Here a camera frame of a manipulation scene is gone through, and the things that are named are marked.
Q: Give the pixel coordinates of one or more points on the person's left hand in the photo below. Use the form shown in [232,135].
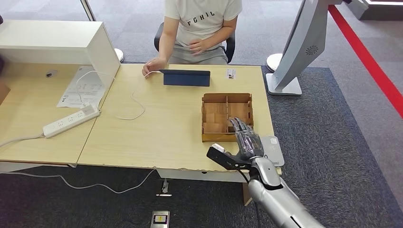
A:
[198,46]

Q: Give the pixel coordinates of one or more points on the person's right hand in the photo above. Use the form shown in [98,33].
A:
[152,65]

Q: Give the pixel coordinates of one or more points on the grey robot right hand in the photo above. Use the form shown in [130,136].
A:
[248,141]

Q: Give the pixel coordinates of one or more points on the wooden compartment box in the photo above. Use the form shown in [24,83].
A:
[220,137]

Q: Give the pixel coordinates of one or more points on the white ID card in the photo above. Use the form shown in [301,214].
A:
[231,74]

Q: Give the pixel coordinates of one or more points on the person's right forearm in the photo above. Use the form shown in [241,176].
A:
[167,44]

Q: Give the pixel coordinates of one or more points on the person's left forearm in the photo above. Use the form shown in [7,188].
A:
[220,33]

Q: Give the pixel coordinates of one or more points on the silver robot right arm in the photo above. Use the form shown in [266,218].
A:
[274,195]

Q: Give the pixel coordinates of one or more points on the person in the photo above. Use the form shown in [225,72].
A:
[201,19]

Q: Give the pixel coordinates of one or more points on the grey card reader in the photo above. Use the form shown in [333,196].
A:
[275,151]

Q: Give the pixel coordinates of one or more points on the black office chair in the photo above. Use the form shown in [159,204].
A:
[230,47]

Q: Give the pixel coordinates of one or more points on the dark blue tablet case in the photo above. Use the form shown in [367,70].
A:
[185,79]

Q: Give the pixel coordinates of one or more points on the light wood desk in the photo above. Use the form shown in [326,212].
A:
[157,141]
[25,110]

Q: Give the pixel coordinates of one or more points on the white charger plug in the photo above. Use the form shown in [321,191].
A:
[89,109]

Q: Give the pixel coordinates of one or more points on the round white stand base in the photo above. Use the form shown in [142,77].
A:
[273,63]

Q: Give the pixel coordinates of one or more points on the metal pole with round base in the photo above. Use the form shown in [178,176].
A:
[89,11]

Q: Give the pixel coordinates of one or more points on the dark grey floor mat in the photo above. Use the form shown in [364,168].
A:
[204,214]

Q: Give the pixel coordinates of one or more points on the printed paper sheet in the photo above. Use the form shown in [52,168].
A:
[67,97]

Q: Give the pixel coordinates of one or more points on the floor outlet plug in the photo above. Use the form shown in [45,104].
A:
[165,187]

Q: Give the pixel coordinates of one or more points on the white power strip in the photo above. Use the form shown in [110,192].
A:
[69,121]

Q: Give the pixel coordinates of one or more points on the silver kiosk stand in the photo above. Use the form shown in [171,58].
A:
[307,34]

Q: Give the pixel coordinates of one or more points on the white desk shelf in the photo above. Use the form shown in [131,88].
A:
[47,34]

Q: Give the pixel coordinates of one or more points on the silver floor socket box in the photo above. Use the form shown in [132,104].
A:
[160,219]

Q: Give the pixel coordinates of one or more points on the brown cardboard piece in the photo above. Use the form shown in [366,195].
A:
[3,93]

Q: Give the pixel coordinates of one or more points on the dark platform with light strip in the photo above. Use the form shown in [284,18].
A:
[381,12]

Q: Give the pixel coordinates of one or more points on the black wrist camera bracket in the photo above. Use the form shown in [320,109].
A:
[220,157]

